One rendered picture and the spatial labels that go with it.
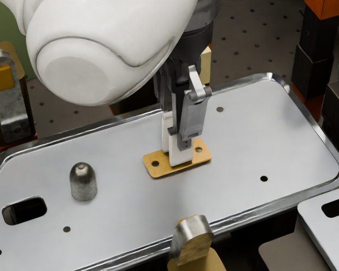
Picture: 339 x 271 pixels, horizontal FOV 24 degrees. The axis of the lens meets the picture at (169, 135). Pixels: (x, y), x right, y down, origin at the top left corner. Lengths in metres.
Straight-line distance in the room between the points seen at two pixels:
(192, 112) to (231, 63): 0.71
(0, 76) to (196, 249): 0.35
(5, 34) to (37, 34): 0.88
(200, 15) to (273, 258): 0.32
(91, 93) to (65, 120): 0.88
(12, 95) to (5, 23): 0.43
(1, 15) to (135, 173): 0.54
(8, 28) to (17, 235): 0.59
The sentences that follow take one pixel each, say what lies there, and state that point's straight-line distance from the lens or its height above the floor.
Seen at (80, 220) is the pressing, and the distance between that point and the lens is 0.96.
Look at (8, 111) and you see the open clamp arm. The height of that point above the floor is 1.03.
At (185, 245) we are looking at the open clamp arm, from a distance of 0.81.
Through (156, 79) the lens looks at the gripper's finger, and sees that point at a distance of 0.94.
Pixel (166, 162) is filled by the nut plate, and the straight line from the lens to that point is 1.00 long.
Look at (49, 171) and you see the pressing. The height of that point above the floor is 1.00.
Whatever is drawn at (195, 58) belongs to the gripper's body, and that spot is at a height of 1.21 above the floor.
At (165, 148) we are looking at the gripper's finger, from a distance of 0.99.
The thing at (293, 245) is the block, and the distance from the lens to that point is 0.97.
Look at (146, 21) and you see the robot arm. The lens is 0.59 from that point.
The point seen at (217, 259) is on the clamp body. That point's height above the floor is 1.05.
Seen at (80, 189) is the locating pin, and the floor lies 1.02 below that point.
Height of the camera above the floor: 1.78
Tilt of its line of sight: 49 degrees down
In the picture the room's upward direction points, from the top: straight up
